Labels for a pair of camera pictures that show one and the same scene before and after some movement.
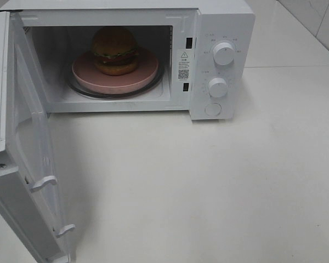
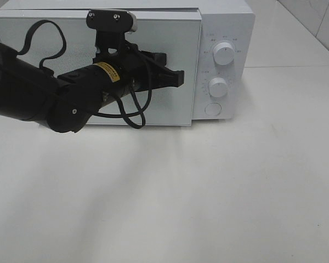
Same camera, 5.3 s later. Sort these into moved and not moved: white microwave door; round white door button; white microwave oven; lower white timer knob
Moved: white microwave door
Not moved: lower white timer knob; round white door button; white microwave oven
